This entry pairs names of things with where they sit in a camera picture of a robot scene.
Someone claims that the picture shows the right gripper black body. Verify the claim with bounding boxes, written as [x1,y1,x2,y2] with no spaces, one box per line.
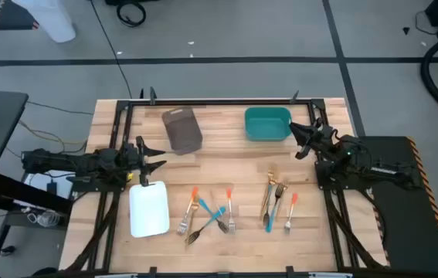
[307,117,339,151]

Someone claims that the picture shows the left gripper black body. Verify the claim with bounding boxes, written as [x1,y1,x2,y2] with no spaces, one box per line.
[120,134,151,187]

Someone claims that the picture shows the white plastic bin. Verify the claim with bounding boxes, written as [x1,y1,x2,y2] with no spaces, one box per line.
[128,180,171,239]

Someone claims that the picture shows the orange-handled silver fork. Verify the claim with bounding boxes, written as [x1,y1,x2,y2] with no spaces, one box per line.
[283,192,299,236]
[176,186,199,236]
[225,187,236,235]

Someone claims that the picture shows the teal plastic bin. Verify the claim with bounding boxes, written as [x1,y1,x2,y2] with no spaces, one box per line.
[244,107,293,142]

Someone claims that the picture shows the grey translucent plastic bin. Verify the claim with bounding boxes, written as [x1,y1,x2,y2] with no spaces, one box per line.
[161,107,204,156]

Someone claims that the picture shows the clear plastic cup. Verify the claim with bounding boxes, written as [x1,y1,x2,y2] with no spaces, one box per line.
[27,210,62,228]

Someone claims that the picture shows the large black hazard-striped mat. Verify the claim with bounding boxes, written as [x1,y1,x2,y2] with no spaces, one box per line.
[359,135,438,274]

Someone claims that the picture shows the small black hazard-striped mat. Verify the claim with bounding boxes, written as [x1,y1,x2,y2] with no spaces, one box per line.
[0,0,40,32]

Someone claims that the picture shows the long black floor cable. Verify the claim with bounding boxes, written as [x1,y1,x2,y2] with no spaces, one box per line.
[89,0,133,99]

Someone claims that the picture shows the yellow cable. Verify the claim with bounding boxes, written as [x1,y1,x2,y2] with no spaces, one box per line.
[17,119,88,146]

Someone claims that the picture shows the coiled black cable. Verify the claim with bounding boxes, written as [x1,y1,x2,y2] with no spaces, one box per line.
[116,1,147,28]

